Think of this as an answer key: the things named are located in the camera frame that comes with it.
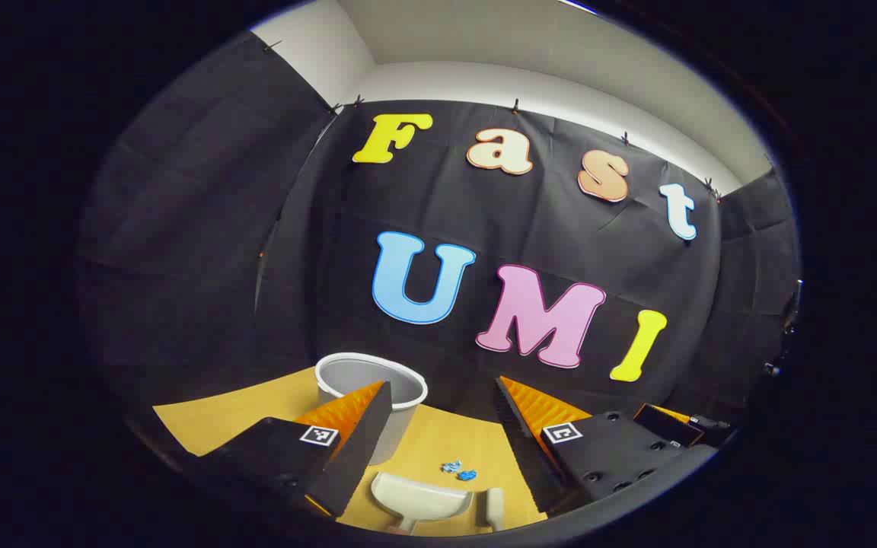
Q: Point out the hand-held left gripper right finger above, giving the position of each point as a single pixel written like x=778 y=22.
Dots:
x=522 y=449

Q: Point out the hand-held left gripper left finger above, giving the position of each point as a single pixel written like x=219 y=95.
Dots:
x=366 y=434

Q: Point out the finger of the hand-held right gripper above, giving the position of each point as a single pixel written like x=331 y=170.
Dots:
x=663 y=422
x=712 y=430

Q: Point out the white ribbed garbage bin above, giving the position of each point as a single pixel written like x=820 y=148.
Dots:
x=400 y=384

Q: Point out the deep blue paper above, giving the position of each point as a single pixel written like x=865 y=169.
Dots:
x=467 y=476

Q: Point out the small grey broom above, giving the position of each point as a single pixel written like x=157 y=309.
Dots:
x=493 y=508

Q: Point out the light blue paper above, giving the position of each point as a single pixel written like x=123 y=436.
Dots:
x=451 y=466

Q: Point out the grey plastic dustpan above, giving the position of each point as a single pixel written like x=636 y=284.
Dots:
x=419 y=495

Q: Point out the wooden desktop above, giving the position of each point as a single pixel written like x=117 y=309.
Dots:
x=438 y=441

